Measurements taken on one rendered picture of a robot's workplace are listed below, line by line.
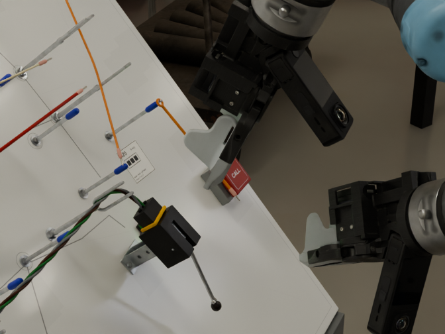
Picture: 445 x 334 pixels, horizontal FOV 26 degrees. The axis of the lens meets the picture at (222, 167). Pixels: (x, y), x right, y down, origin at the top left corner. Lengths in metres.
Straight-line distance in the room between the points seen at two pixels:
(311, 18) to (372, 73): 3.71
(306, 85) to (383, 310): 0.25
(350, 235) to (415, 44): 0.31
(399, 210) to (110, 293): 0.39
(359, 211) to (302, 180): 2.65
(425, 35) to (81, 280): 0.56
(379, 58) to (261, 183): 1.40
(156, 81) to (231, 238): 0.25
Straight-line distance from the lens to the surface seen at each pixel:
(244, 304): 1.36
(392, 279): 1.01
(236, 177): 1.40
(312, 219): 1.11
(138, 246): 1.23
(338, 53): 4.87
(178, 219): 1.18
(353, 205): 1.03
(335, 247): 1.05
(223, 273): 1.35
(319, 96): 0.99
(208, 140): 1.03
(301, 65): 0.99
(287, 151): 3.88
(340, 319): 1.52
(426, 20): 0.78
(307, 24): 0.95
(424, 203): 0.96
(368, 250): 1.02
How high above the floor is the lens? 1.78
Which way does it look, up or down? 28 degrees down
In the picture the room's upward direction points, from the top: straight up
